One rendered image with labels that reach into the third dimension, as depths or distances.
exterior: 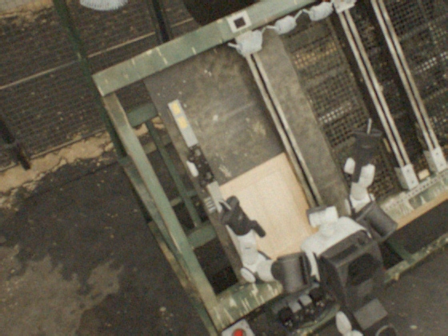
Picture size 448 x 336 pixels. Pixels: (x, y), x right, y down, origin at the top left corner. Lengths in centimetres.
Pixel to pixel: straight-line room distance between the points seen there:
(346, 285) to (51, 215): 291
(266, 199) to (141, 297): 151
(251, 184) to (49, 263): 208
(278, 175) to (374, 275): 74
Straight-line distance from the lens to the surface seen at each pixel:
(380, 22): 308
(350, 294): 243
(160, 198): 270
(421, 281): 395
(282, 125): 283
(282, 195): 289
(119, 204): 461
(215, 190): 276
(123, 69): 260
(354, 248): 237
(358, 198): 277
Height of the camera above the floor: 339
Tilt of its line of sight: 45 degrees down
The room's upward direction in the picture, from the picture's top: 10 degrees counter-clockwise
